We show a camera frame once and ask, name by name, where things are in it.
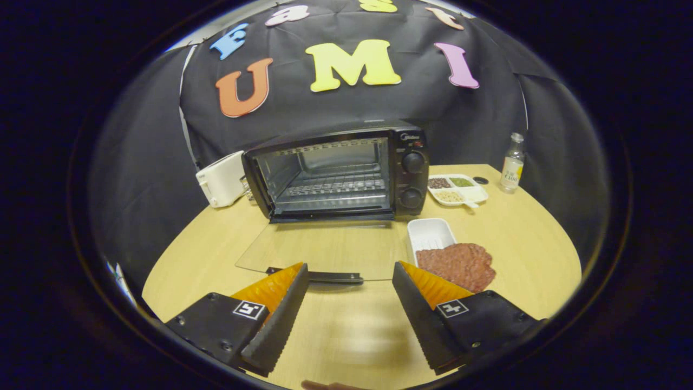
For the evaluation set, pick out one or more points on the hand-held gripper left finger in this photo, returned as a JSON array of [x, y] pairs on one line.
[[276, 325]]

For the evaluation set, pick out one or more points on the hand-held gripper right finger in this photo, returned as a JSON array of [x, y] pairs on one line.
[[425, 325]]

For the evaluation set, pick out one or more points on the red raw meat piece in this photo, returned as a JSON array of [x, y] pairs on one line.
[[460, 265]]

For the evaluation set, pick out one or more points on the black toaster oven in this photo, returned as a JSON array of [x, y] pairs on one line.
[[414, 184]]

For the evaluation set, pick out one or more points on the white toaster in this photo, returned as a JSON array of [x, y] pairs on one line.
[[222, 181]]

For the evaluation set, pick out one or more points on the white rectangular tray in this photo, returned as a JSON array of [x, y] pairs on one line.
[[430, 233]]

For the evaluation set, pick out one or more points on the white divided spice dish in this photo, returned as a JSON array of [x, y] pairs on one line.
[[457, 190]]

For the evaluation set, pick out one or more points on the black bottle cap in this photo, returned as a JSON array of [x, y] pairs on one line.
[[480, 180]]

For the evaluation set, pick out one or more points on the clear glass bottle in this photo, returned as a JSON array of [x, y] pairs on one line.
[[511, 168]]

